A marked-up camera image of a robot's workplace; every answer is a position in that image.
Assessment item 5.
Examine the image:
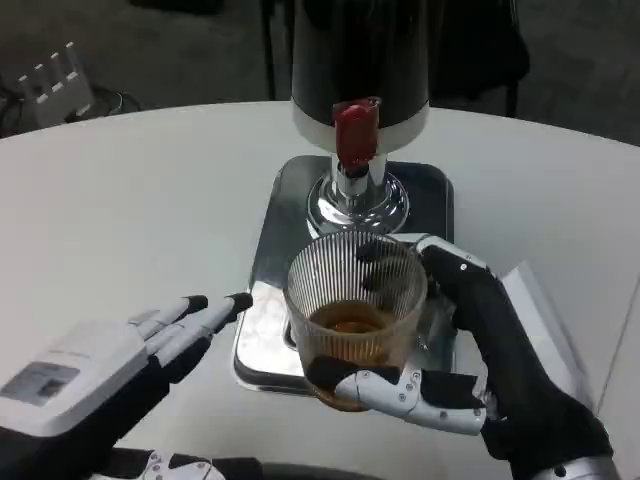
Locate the red tap handle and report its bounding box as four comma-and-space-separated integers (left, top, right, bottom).
333, 97, 382, 170

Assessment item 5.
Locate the clear ribbed glass cup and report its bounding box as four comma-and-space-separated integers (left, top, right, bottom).
285, 233, 429, 413

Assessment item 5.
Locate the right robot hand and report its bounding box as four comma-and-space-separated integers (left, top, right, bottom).
304, 234, 615, 464

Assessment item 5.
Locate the steel drip tray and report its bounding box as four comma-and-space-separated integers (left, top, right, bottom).
232, 154, 456, 397

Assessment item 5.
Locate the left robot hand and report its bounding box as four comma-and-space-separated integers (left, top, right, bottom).
0, 293, 264, 480

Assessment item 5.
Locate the black drink dispenser chrome base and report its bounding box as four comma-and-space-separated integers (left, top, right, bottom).
289, 0, 431, 242

